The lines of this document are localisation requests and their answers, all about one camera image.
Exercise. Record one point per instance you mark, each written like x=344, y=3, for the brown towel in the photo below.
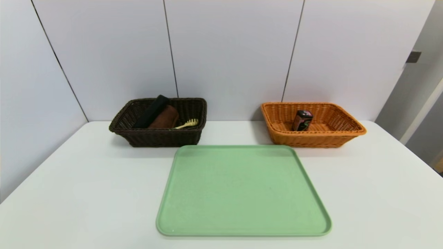
x=165, y=119

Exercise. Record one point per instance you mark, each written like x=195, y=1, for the small black pink snack box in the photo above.
x=302, y=121

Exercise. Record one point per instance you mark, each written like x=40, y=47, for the dark brown wicker basket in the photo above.
x=155, y=138

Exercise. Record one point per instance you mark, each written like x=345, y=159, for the orange wicker basket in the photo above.
x=311, y=140

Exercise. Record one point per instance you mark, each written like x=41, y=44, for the green plastic tray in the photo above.
x=242, y=200

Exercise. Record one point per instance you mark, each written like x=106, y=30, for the white door frame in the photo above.
x=420, y=119

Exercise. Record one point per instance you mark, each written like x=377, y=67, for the gray wall plate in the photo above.
x=413, y=56

